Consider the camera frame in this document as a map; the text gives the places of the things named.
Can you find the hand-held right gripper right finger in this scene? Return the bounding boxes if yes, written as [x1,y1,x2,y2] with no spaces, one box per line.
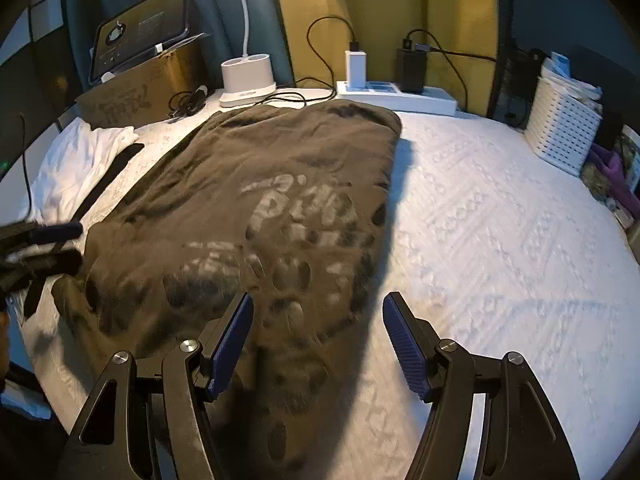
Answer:
[382,294,581,480]

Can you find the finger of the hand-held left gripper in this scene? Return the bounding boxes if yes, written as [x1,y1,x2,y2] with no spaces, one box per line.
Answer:
[29,221,85,247]
[21,248,84,279]

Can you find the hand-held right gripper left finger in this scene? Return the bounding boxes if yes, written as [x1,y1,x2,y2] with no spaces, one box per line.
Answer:
[55,290,256,480]

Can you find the brown t-shirt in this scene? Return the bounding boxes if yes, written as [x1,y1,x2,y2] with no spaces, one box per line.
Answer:
[52,99,403,480]

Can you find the white cloth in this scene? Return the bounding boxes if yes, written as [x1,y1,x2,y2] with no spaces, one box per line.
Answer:
[30,122,141,226]

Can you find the white quilted table cover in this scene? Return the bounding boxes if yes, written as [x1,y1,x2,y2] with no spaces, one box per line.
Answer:
[10,87,632,480]

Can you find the cardboard box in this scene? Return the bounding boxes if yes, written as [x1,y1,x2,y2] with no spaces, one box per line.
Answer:
[75,42,211,128]

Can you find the black tablet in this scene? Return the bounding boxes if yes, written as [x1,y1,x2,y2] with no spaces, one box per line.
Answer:
[89,0,193,85]

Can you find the white desk lamp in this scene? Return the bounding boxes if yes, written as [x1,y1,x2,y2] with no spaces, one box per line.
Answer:
[220,0,278,108]

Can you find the white power strip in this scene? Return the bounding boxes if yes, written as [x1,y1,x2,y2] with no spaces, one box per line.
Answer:
[336,80,458,116]

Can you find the white perforated basket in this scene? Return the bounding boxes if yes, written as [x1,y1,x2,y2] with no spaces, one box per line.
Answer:
[524,75,603,177]

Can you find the purple cloth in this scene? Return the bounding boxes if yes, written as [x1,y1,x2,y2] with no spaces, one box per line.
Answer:
[590,142,637,206]

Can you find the teal curtain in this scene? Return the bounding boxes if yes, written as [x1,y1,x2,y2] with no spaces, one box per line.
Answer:
[65,0,296,106]

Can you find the black charger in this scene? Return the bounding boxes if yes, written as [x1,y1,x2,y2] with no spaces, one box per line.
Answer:
[396,47,427,94]

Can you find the white charger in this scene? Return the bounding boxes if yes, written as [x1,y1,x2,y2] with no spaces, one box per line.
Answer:
[345,50,369,88]

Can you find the blue white packets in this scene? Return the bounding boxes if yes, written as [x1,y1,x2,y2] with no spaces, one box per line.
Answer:
[542,51,602,103]

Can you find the yellow curtain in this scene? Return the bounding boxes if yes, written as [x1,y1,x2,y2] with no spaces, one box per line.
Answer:
[277,0,501,116]

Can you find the black strap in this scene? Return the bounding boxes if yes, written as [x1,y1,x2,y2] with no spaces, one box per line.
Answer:
[25,142,146,317]

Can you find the black cable bundle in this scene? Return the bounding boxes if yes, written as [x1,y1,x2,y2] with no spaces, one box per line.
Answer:
[169,85,211,120]

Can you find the black charger cable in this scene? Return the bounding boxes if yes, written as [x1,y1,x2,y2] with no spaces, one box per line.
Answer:
[402,29,501,111]
[275,16,359,107]

